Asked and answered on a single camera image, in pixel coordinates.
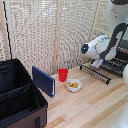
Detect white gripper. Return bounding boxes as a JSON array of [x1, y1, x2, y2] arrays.
[[90, 58, 105, 69]]

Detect red plastic cup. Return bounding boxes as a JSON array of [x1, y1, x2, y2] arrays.
[[57, 68, 69, 83]]

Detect black toaster oven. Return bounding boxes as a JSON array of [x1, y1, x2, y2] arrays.
[[99, 37, 128, 80]]

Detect yellow food pieces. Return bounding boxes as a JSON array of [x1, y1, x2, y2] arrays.
[[67, 81, 80, 89]]

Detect white bowl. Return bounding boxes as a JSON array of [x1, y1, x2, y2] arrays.
[[64, 78, 83, 93]]

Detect dark blue binder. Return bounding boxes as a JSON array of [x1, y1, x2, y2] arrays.
[[31, 65, 57, 99]]

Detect white woven folding screen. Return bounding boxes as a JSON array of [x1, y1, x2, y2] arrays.
[[0, 0, 114, 77]]

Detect black fabric storage bag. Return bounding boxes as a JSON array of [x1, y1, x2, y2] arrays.
[[0, 58, 50, 128]]

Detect thin black pole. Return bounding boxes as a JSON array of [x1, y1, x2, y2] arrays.
[[1, 0, 13, 61]]

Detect black wire dish rack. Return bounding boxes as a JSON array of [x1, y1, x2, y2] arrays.
[[79, 63, 112, 86]]

